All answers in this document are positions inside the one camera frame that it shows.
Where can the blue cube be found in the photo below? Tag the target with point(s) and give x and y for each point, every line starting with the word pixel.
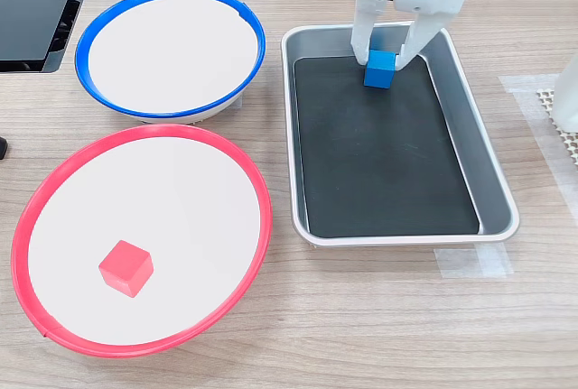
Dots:
pixel 379 71

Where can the red cube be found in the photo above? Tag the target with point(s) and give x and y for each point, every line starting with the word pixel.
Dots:
pixel 125 267

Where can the black tray mat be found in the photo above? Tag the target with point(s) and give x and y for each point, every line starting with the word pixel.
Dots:
pixel 384 159

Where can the steel tray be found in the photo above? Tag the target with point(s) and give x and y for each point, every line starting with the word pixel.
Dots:
pixel 492 190

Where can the clear tape strip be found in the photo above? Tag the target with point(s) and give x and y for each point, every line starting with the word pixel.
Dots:
pixel 469 262
pixel 533 127

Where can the white plate with blue rim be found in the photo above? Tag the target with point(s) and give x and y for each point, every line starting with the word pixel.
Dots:
pixel 171 50

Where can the white plate with red rim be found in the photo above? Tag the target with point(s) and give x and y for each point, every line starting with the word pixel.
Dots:
pixel 180 181

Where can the black electronic device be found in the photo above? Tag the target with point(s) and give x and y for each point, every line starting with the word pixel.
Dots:
pixel 31 19

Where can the small black object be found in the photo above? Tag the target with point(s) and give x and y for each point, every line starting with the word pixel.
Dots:
pixel 2 147

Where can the pale perforated base plate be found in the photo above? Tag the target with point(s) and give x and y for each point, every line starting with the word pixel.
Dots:
pixel 571 145

